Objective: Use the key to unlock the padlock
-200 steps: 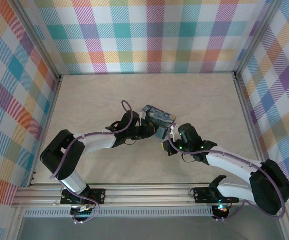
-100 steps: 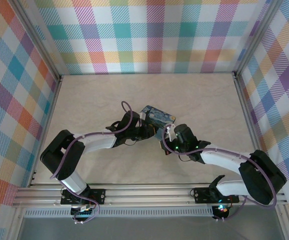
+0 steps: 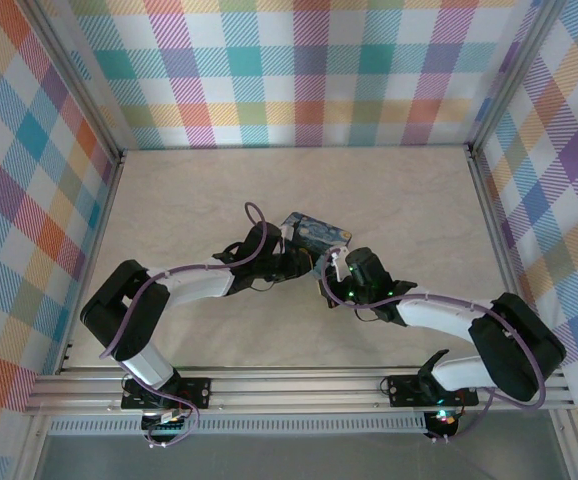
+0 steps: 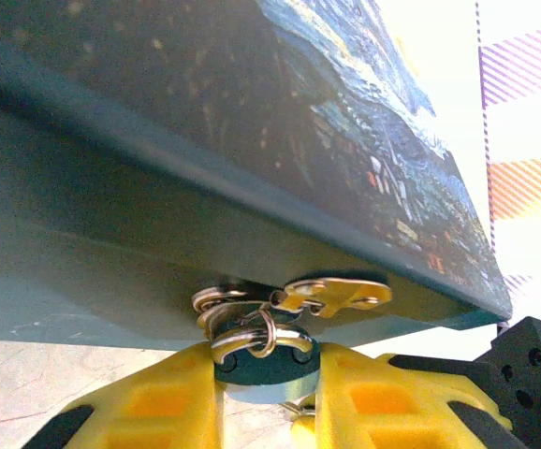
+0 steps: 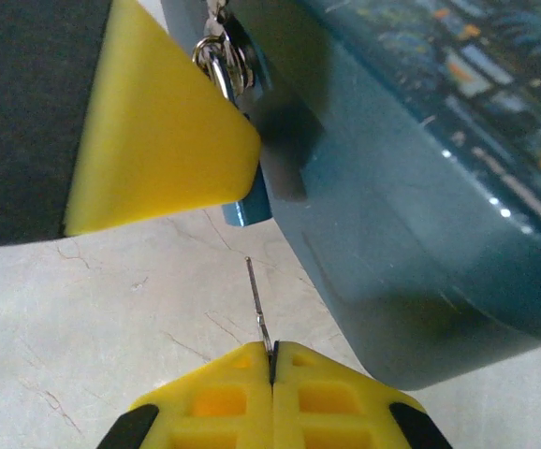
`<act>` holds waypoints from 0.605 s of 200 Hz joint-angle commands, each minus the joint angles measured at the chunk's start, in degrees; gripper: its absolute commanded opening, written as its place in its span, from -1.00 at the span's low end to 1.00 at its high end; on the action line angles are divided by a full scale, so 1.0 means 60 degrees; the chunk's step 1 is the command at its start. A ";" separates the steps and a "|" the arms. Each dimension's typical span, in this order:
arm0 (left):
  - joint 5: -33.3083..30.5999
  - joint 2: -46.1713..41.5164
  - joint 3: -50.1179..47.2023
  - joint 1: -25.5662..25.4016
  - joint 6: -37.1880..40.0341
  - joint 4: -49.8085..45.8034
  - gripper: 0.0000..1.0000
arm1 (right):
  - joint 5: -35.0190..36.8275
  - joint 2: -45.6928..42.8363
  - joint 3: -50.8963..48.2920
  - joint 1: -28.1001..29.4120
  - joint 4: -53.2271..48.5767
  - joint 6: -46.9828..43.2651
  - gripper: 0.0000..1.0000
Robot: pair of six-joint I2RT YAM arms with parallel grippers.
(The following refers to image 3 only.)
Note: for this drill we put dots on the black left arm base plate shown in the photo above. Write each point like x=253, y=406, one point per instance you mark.
x=194, y=392

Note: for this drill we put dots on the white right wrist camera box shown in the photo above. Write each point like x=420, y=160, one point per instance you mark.
x=338, y=262

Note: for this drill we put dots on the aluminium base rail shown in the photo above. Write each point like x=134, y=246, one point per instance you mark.
x=294, y=392

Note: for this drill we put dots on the aluminium upright frame post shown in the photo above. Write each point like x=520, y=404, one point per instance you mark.
x=74, y=75
x=514, y=75

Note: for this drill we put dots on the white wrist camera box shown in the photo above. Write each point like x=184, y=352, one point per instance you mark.
x=287, y=232
x=338, y=262

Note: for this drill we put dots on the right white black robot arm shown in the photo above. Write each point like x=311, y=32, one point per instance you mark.
x=439, y=312

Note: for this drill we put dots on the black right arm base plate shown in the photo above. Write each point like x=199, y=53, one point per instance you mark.
x=401, y=390

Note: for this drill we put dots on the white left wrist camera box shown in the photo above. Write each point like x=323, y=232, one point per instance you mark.
x=287, y=232

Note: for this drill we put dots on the aluminium side frame rail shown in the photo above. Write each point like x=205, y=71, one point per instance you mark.
x=94, y=260
x=499, y=240

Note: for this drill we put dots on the starry night picture card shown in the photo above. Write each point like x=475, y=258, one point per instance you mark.
x=319, y=235

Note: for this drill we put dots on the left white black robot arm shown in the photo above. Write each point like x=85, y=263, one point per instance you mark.
x=199, y=287

